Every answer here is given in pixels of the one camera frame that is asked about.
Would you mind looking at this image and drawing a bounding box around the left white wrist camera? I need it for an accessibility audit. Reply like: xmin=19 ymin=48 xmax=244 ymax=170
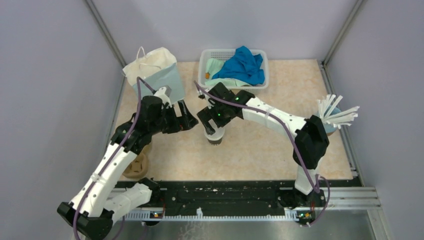
xmin=154 ymin=85 xmax=172 ymax=109

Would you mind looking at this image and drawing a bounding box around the blue straw holder cup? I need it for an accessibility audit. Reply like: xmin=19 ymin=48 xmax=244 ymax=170
xmin=322 ymin=107 xmax=341 ymax=136

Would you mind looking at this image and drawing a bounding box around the white plastic basket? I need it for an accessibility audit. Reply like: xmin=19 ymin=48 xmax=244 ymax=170
xmin=197 ymin=48 xmax=270 ymax=94

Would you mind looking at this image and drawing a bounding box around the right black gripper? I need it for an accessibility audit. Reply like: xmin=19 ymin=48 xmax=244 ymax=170
xmin=197 ymin=102 xmax=233 ymax=135

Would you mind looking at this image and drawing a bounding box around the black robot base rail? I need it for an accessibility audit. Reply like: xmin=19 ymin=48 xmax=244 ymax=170
xmin=110 ymin=178 xmax=382 ymax=223

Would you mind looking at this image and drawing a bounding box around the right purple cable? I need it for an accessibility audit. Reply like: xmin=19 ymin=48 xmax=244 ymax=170
xmin=193 ymin=81 xmax=332 ymax=228

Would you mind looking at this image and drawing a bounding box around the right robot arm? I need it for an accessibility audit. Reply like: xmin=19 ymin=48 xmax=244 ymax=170
xmin=196 ymin=83 xmax=330 ymax=208

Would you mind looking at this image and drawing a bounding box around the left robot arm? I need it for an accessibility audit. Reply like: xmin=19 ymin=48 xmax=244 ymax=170
xmin=57 ymin=95 xmax=199 ymax=240

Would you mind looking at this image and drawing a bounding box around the brown cardboard cup carrier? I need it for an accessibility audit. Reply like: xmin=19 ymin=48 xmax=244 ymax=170
xmin=122 ymin=152 xmax=149 ymax=180

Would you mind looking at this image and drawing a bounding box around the blue cloth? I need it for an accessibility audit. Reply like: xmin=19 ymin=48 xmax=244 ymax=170
xmin=211 ymin=45 xmax=266 ymax=86

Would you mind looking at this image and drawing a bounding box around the pale blue paper bag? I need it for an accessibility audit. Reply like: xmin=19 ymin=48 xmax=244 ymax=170
xmin=122 ymin=46 xmax=186 ymax=104

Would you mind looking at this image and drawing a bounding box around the mint green cloth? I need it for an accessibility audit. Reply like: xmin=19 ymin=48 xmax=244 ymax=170
xmin=204 ymin=58 xmax=251 ymax=88

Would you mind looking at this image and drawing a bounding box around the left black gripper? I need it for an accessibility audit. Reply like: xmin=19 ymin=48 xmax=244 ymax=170
xmin=149 ymin=99 xmax=198 ymax=135

